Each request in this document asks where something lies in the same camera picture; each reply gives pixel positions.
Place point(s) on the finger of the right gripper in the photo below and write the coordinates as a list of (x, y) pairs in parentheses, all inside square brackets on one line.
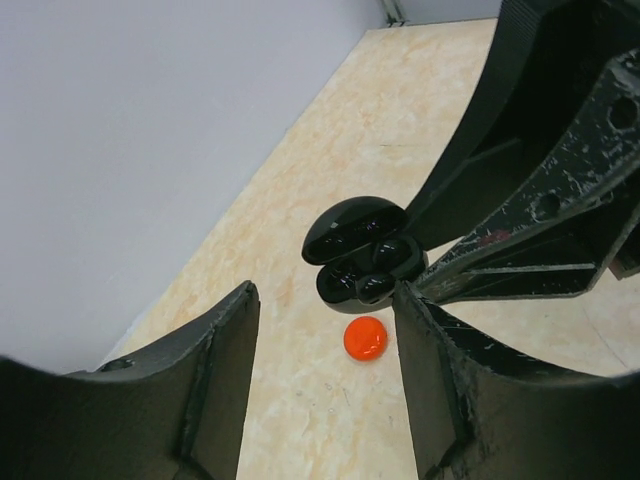
[(575, 217), (544, 60)]

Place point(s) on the right aluminium frame post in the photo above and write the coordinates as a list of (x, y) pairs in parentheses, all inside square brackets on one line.
[(393, 13)]

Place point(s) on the orange round charging case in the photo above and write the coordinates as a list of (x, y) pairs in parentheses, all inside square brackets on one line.
[(365, 338)]

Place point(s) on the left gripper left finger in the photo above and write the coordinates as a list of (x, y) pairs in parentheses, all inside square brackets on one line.
[(174, 409)]

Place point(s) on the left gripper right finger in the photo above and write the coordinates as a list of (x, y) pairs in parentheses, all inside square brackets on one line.
[(479, 409)]

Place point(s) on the black round charging case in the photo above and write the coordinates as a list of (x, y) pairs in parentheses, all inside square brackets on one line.
[(341, 241)]

